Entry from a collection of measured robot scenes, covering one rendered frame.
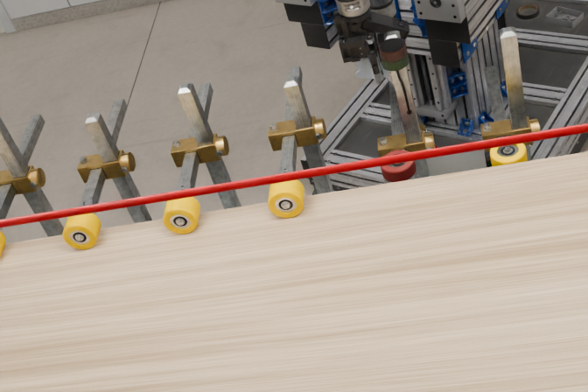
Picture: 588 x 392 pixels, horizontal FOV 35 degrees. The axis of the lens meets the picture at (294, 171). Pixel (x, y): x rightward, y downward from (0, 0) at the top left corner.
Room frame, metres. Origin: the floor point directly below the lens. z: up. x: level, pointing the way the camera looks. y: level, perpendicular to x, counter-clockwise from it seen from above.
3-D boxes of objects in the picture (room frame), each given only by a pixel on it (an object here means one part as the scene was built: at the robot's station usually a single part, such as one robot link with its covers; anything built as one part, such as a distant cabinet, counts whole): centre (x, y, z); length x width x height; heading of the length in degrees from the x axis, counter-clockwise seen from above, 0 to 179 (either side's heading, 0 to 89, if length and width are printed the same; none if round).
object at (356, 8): (1.84, -0.25, 1.23); 0.08 x 0.08 x 0.05
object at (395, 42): (1.70, -0.29, 1.07); 0.06 x 0.06 x 0.22; 75
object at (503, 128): (1.69, -0.52, 0.84); 0.13 x 0.06 x 0.05; 75
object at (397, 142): (1.75, -0.28, 0.85); 0.13 x 0.06 x 0.05; 75
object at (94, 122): (1.93, 0.42, 0.86); 0.03 x 0.03 x 0.48; 75
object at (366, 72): (1.83, -0.24, 1.04); 0.06 x 0.03 x 0.09; 75
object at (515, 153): (1.55, -0.47, 0.85); 0.08 x 0.08 x 0.11
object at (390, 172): (1.64, -0.23, 0.85); 0.08 x 0.08 x 0.11
